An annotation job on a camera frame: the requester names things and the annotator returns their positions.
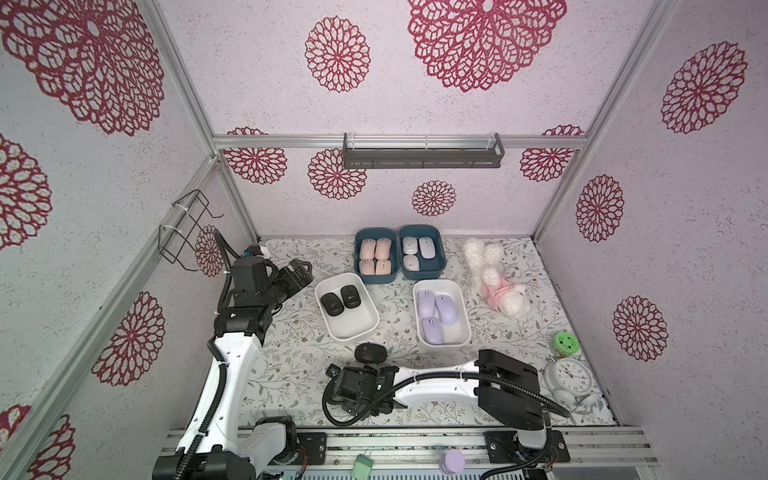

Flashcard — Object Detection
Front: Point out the black mouse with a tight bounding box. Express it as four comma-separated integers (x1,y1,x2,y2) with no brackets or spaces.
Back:
320,292,345,317
354,342,388,364
340,285,362,309

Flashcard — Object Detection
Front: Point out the white tray front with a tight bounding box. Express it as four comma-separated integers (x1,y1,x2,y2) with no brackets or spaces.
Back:
314,272,380,344

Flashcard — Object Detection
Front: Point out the white tray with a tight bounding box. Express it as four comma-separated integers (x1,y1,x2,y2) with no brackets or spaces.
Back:
413,279,472,350
314,272,380,344

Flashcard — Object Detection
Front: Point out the teal storage box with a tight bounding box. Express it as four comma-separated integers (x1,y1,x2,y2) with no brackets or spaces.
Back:
399,224,447,281
353,227,401,284

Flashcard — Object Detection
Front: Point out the purple mouse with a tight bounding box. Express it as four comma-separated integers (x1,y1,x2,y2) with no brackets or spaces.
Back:
435,295,458,326
421,317,444,346
415,290,436,319

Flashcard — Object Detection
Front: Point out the white mouse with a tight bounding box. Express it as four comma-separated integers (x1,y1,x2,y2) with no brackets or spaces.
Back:
402,254,420,272
402,236,419,255
418,236,437,260

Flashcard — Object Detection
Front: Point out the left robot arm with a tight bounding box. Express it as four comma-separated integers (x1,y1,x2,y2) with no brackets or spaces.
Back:
151,231,313,479

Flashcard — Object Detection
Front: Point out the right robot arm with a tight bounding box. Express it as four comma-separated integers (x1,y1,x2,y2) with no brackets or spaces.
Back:
321,349,571,479

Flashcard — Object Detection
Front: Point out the green connector block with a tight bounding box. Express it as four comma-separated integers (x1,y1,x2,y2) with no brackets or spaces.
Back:
351,455,374,480

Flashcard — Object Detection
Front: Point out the purple round cap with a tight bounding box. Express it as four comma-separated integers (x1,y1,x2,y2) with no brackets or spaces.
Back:
439,449,466,475

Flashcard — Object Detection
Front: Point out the white plush toy pink dress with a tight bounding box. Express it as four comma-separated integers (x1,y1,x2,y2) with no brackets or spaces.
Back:
462,238,531,322

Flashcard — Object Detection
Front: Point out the green round toy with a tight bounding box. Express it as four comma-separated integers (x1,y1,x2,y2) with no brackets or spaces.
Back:
552,331,581,358

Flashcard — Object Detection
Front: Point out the white alarm clock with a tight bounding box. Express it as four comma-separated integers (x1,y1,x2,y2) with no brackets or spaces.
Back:
544,358,600,407

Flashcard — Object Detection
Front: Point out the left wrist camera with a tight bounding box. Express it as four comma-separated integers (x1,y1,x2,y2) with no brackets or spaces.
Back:
243,244,269,258

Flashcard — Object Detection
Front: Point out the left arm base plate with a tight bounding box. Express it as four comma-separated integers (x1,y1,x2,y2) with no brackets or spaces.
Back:
270,431,328,466

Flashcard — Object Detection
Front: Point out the black wire wall rack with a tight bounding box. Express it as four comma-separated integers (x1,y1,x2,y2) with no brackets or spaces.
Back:
156,189,223,272

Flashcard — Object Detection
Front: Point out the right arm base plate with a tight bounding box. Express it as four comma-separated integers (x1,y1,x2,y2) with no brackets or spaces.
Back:
483,430,571,464

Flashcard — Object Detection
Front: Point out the dark wall shelf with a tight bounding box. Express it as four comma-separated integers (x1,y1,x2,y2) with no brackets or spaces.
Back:
341,134,506,170

